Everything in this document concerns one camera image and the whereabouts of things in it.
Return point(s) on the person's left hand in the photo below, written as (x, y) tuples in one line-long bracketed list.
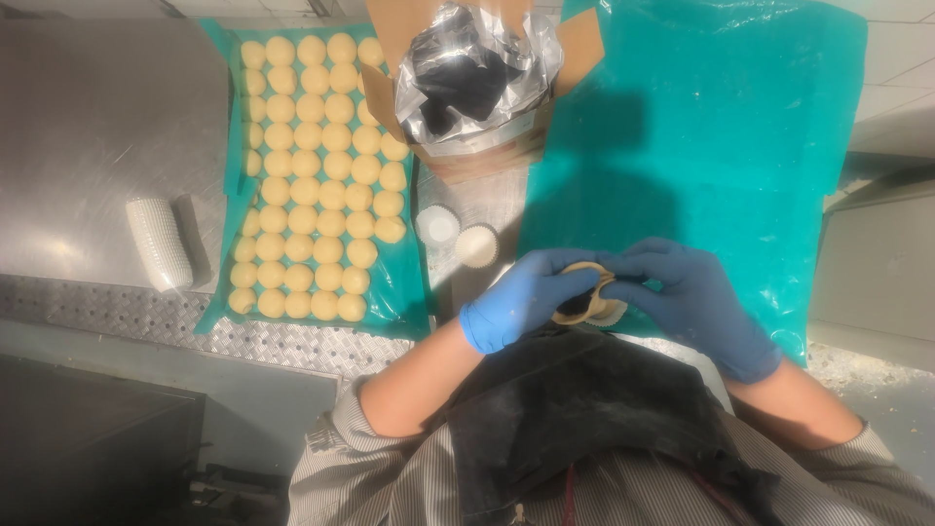
[(511, 299)]

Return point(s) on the person's right hand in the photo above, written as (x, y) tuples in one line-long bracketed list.
[(694, 307)]

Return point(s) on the person's left fingers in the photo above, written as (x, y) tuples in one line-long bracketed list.
[(566, 260)]

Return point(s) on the person's right fingers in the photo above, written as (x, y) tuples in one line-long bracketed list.
[(630, 264)]

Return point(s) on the dough with dark filling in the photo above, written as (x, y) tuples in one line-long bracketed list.
[(595, 292)]

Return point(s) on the white paper baking cup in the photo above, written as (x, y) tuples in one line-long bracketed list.
[(477, 245), (612, 314), (438, 225)]

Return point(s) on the large teal plastic sheet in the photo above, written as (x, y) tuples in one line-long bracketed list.
[(701, 146)]

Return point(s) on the black apron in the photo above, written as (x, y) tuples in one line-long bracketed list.
[(584, 416)]

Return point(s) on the small teal plastic sheet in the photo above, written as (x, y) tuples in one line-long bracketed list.
[(398, 292)]

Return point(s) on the dark filling paste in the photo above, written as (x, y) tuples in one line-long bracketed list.
[(467, 84)]

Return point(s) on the brown cardboard box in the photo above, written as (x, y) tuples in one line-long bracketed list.
[(577, 44)]

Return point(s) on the clear plastic liner bag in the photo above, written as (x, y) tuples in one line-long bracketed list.
[(475, 44)]

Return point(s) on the rows of yellow dough balls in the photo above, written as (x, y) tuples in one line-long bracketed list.
[(314, 182)]

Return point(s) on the grey striped shirt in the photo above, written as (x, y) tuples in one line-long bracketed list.
[(358, 475)]

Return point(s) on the stack of white paper cups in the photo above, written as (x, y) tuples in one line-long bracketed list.
[(159, 245)]

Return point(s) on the black cabinet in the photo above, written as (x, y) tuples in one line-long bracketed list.
[(95, 445)]

